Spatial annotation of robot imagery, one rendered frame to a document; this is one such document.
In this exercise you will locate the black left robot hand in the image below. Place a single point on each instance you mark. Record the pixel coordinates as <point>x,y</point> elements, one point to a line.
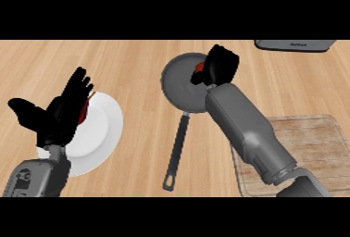
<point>61,114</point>

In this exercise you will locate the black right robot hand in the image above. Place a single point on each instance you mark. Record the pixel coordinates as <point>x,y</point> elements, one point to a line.
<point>219,65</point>

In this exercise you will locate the red bell pepper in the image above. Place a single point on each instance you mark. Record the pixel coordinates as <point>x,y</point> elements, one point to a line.
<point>198,67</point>

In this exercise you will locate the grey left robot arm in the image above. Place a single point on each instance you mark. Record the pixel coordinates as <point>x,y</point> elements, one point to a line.
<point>40,177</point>

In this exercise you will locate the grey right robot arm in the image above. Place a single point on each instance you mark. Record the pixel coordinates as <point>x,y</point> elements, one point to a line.
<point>255,139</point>

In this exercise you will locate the grey frying pan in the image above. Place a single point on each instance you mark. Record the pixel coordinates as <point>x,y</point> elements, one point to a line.
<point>182,92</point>

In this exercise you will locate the wooden cutting board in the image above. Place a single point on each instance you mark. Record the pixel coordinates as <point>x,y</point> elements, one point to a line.
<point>315,148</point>

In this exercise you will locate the dark red vegetable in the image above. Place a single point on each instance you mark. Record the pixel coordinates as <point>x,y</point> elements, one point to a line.
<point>83,111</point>

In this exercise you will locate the white round plate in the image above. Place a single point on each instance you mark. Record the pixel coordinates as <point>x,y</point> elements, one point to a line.
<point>98,129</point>

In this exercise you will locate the dark grey appliance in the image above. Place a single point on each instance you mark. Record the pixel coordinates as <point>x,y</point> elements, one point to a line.
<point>296,45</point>

